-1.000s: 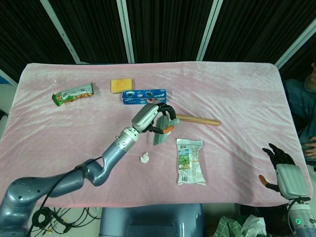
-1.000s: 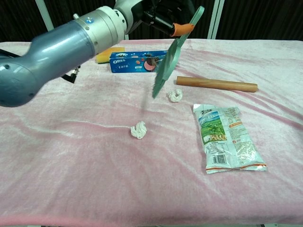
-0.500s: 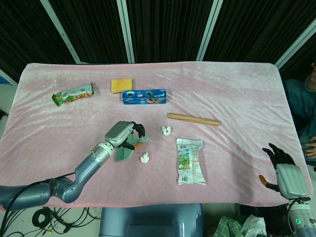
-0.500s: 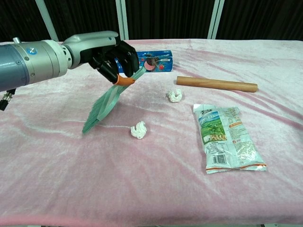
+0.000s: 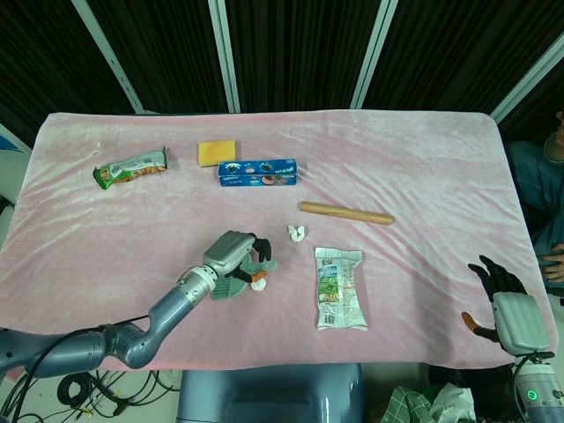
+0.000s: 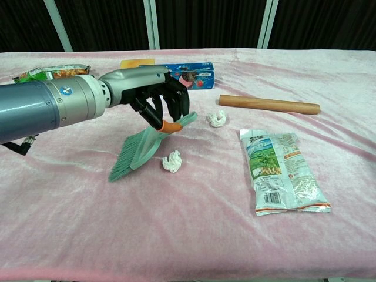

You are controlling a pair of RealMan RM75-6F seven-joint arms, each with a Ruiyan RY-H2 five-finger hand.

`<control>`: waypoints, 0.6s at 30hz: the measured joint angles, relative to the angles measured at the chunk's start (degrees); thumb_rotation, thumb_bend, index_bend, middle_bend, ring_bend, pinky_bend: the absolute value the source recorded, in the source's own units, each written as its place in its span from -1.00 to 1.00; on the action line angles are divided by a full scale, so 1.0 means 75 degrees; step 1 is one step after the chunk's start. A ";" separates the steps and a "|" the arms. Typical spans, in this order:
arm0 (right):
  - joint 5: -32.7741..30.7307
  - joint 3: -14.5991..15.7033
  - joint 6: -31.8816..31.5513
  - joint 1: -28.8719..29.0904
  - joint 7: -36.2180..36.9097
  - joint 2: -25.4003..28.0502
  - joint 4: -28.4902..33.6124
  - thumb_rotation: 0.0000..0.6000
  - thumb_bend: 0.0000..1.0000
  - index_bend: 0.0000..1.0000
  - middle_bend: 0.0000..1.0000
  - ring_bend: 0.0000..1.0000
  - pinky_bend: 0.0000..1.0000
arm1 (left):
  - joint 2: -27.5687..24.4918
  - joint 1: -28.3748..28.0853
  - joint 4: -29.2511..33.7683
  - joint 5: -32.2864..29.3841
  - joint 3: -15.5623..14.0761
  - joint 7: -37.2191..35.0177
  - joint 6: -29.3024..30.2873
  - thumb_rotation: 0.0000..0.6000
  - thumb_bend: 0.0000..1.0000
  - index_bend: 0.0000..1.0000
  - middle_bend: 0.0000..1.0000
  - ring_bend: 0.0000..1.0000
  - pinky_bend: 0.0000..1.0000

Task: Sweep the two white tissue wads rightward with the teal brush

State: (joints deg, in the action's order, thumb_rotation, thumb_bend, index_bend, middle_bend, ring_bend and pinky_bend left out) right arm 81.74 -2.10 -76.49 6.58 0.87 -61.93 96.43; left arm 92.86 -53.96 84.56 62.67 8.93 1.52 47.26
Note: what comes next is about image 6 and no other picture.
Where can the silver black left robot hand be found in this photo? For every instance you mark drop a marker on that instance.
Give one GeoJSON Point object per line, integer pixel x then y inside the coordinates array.
{"type": "Point", "coordinates": [132, 79]}

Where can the grey-green scrub brush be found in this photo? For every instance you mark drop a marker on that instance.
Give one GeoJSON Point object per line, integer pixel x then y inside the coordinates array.
{"type": "Point", "coordinates": [141, 147]}

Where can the white paper ball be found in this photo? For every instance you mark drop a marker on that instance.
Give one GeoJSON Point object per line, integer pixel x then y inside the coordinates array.
{"type": "Point", "coordinates": [172, 162]}
{"type": "Point", "coordinates": [216, 119]}

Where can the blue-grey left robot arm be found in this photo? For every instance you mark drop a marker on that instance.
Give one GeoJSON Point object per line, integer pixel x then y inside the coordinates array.
{"type": "Point", "coordinates": [35, 105]}

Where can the yellow sponge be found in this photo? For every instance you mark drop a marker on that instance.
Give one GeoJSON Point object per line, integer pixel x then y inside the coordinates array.
{"type": "Point", "coordinates": [129, 63]}

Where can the blue Oreo cookie box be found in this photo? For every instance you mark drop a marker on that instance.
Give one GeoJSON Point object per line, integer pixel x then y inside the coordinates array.
{"type": "Point", "coordinates": [202, 77]}

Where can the green orange snack packet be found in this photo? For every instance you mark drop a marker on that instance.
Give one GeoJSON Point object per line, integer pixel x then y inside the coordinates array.
{"type": "Point", "coordinates": [58, 72]}

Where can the wooden rolling pin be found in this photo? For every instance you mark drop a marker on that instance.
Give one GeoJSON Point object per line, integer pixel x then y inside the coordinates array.
{"type": "Point", "coordinates": [264, 104]}

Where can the pink velvet tablecloth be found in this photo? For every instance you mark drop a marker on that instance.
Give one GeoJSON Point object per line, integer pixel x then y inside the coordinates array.
{"type": "Point", "coordinates": [176, 223]}

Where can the white green snack bag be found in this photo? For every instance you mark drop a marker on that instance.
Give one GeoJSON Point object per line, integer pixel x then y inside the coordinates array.
{"type": "Point", "coordinates": [279, 170]}

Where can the white partition post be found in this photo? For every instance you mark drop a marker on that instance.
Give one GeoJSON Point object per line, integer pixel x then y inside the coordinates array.
{"type": "Point", "coordinates": [59, 29]}
{"type": "Point", "coordinates": [151, 26]}
{"type": "Point", "coordinates": [267, 26]}

